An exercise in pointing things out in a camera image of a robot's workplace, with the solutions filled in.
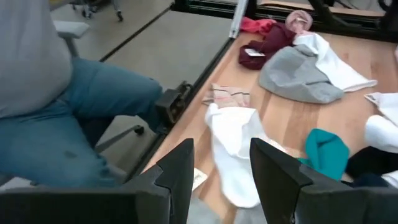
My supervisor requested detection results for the beige striped sock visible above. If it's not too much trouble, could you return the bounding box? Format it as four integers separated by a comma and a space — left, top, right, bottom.
201, 83, 251, 109

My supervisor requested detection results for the white aluminium post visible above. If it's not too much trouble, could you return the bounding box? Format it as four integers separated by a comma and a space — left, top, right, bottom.
229, 0, 249, 39

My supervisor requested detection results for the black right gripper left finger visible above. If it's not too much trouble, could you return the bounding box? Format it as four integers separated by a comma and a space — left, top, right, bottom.
123, 138, 196, 224

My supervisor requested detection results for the white cloth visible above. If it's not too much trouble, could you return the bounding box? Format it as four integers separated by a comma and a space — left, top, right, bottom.
204, 103, 299, 208

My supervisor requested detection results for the light pink garment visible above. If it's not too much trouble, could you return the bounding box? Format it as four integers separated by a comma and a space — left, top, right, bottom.
285, 9, 314, 34

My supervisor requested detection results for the white waffle-knit towel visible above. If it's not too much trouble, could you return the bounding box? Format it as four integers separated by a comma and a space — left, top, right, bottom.
364, 92, 398, 154

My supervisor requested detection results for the black sock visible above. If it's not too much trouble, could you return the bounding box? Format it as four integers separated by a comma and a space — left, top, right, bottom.
345, 146, 398, 179

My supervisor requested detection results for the grey sock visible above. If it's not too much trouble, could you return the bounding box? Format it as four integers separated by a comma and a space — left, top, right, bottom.
185, 194, 268, 224

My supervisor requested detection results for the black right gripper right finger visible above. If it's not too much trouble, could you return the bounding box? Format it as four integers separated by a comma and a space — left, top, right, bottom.
249, 138, 314, 224

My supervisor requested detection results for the black chair wheel base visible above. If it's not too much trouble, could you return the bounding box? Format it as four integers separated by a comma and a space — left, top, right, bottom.
70, 0, 125, 22

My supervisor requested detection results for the light grey garment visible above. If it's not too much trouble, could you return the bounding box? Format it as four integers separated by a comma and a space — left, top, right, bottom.
259, 44, 345, 105

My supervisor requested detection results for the dark maroon garment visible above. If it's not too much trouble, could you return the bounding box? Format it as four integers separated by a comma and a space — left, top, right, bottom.
238, 23, 296, 71

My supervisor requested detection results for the hot pink sock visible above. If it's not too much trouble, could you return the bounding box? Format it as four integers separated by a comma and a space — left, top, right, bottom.
239, 17, 277, 35

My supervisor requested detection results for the teal sock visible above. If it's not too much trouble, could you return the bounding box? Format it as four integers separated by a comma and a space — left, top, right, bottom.
297, 128, 351, 182

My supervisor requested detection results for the navy blue garment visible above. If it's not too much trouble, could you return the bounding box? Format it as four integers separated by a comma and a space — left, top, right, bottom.
340, 172, 391, 189

